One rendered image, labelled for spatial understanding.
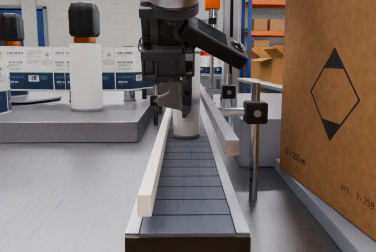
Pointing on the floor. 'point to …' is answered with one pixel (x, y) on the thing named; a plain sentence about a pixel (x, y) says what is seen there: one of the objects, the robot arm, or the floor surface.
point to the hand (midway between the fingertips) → (188, 111)
